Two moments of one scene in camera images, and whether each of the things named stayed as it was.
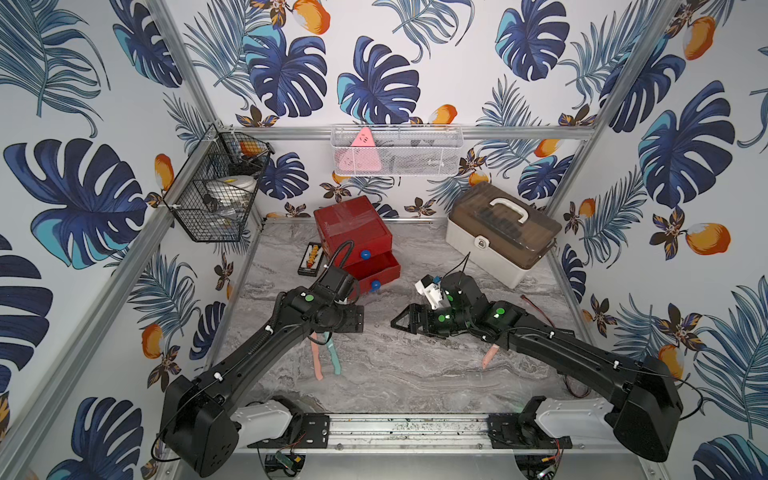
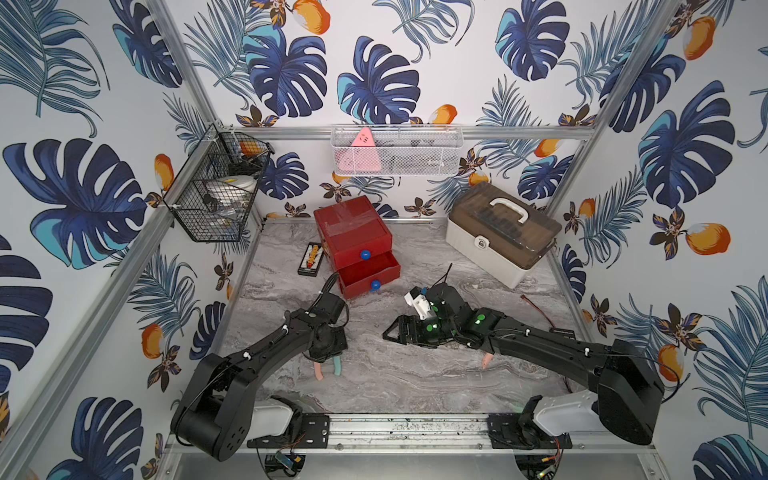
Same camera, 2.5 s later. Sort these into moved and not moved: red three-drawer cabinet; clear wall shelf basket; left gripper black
Moved: left gripper black
Not moved: red three-drawer cabinet; clear wall shelf basket
